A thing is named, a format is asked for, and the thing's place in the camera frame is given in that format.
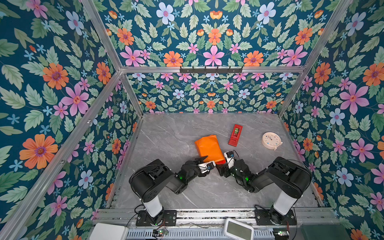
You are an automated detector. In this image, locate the yellow orange wrapping paper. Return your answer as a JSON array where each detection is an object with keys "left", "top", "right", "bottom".
[{"left": 195, "top": 135, "right": 226, "bottom": 165}]

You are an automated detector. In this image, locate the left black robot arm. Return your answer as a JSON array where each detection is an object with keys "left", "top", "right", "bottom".
[{"left": 129, "top": 157, "right": 216, "bottom": 221}]

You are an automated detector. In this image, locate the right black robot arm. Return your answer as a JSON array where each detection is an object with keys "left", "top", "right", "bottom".
[{"left": 217, "top": 157, "right": 312, "bottom": 225}]

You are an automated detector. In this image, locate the white box device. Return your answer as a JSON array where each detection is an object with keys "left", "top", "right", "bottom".
[{"left": 89, "top": 223, "right": 129, "bottom": 240}]

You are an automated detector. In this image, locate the red tape dispenser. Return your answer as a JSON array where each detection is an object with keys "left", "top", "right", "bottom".
[{"left": 228, "top": 124, "right": 243, "bottom": 147}]

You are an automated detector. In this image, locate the pink round alarm clock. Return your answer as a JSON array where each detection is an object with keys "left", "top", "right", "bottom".
[{"left": 262, "top": 132, "right": 283, "bottom": 151}]

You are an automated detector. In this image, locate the white timer display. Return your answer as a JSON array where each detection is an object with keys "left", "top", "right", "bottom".
[{"left": 224, "top": 218, "right": 255, "bottom": 240}]

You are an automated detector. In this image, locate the green mat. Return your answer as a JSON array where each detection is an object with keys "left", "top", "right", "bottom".
[{"left": 301, "top": 225, "right": 350, "bottom": 240}]

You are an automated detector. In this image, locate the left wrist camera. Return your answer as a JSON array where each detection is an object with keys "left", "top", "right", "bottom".
[{"left": 199, "top": 161, "right": 216, "bottom": 174}]

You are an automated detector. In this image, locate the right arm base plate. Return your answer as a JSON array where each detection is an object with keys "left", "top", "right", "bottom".
[{"left": 254, "top": 208, "right": 297, "bottom": 226}]

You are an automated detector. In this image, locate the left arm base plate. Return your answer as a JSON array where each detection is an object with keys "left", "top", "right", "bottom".
[{"left": 136, "top": 210, "right": 177, "bottom": 227}]

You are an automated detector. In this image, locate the black hook rail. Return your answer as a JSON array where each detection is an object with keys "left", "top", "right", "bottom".
[{"left": 180, "top": 66, "right": 243, "bottom": 75}]

